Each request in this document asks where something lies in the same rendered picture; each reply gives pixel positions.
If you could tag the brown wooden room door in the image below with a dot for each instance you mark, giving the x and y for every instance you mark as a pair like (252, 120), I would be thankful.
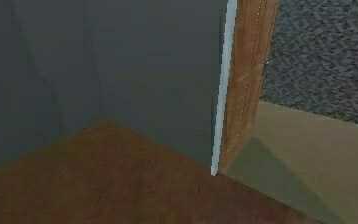
(247, 80)

